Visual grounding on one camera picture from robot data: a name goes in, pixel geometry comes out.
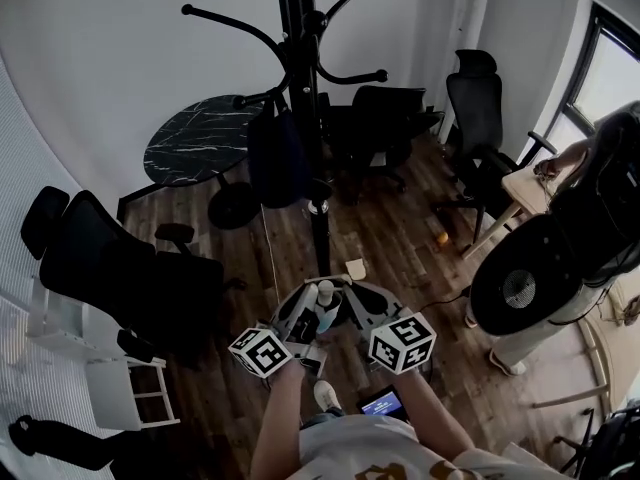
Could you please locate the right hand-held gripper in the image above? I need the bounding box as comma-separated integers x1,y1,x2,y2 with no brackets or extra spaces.
341,284,438,375

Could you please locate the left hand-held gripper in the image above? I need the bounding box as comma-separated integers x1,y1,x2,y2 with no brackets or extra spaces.
228,283,329,380

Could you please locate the blue umbrella white handle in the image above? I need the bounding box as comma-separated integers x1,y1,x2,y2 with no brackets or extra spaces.
316,278,344,335

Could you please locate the black coat rack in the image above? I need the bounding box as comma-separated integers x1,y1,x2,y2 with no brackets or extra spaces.
180,0,402,330

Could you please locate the person's left forearm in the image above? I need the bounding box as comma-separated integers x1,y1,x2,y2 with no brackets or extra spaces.
248,361,307,480

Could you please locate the person's right forearm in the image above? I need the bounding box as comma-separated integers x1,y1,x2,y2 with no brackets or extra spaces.
398,367,477,465

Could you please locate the thin white rod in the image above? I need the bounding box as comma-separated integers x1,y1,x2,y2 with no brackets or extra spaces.
259,202,281,305

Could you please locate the person's white shoe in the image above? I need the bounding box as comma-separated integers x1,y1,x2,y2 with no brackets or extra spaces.
313,379,343,412

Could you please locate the small black screen device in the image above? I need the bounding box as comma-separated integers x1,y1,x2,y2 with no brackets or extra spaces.
355,384,405,423

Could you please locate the dark blue hanging bag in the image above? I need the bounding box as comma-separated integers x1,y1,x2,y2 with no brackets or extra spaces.
246,98,313,210

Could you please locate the person's white printed shirt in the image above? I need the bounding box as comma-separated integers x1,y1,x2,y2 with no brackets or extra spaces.
297,414,581,480

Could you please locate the round black speaker case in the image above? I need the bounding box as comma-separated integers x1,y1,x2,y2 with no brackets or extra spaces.
469,214,587,339

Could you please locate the black low office chair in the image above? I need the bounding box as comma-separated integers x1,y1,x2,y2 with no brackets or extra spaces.
317,85,445,205

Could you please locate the black reclined office chair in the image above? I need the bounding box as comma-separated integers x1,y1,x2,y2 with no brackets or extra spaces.
20,185,247,365

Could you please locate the round black marble table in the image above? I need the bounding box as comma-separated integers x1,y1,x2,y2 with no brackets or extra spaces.
143,93,267,231

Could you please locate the light wooden table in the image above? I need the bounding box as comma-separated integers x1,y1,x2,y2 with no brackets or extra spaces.
460,164,557,261

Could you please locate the black mesh headrest office chair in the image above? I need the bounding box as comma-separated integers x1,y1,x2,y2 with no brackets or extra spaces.
432,48,558,245

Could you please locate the light wooden curved chair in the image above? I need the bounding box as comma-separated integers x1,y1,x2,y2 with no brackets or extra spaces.
528,312,617,410

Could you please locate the black folding stand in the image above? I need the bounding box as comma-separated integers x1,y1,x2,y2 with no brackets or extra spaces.
553,406,640,476

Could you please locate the black framed window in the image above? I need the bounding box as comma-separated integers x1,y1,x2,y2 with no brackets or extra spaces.
560,1,640,135

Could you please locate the black floor cable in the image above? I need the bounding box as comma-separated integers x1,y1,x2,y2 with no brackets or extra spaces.
418,288,472,315

